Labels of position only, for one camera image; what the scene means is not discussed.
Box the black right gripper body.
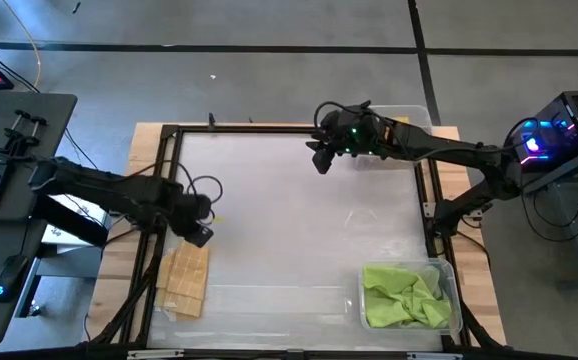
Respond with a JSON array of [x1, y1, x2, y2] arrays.
[[318, 107, 388, 159]]

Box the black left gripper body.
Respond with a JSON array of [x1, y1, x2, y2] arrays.
[[171, 193, 215, 236]]

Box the lime green microfiber towel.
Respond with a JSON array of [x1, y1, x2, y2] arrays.
[[362, 265, 453, 330]]

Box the pale green microfiber towel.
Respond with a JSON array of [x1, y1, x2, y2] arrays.
[[418, 265, 443, 296]]

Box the clear plastic basket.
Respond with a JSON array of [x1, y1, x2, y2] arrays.
[[353, 103, 434, 172], [357, 258, 464, 336]]

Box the white box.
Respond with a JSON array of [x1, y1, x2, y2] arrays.
[[41, 193, 110, 246]]

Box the black clamp stand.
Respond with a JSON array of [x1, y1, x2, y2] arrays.
[[0, 109, 49, 157]]

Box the black computer mouse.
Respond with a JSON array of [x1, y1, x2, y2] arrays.
[[0, 253, 30, 304]]

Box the RGB lit computer tower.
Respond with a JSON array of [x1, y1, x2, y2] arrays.
[[506, 89, 578, 174]]

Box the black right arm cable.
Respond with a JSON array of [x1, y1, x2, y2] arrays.
[[312, 99, 375, 132]]

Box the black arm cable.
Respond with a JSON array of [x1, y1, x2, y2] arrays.
[[176, 159, 224, 226], [312, 99, 375, 132]]

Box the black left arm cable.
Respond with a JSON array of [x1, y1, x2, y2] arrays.
[[176, 159, 224, 226]]

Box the black metal table frame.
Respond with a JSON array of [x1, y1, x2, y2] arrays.
[[91, 122, 508, 360]]

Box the yellow floor cable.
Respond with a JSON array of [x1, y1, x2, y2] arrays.
[[1, 0, 43, 89]]

